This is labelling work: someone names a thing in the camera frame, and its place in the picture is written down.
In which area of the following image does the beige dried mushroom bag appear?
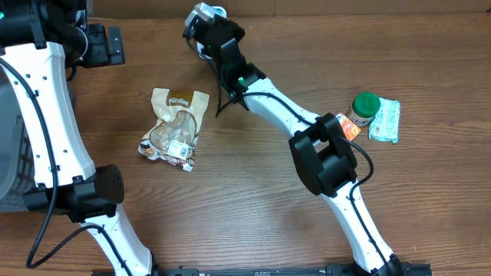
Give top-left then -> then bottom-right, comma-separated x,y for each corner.
138,88 -> 209,172

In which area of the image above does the green capped clear bottle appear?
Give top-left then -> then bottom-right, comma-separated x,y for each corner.
346,91 -> 381,127

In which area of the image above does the orange tissue pack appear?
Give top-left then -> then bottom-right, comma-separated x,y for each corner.
335,113 -> 361,141

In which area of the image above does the teal wet wipes pack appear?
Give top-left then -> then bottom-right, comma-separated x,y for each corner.
368,97 -> 400,143

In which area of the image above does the teal tissue pack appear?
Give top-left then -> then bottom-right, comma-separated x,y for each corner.
213,6 -> 227,18

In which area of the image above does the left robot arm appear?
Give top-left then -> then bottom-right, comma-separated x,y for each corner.
1,0 -> 159,275

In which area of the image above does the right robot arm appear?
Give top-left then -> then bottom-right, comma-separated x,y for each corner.
183,11 -> 404,275

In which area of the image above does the white barcode scanner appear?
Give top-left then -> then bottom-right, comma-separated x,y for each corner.
192,14 -> 227,60

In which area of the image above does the grey plastic mesh basket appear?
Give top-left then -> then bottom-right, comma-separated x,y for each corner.
1,71 -> 36,212

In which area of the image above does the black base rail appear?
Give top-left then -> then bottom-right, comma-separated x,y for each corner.
92,262 -> 433,276

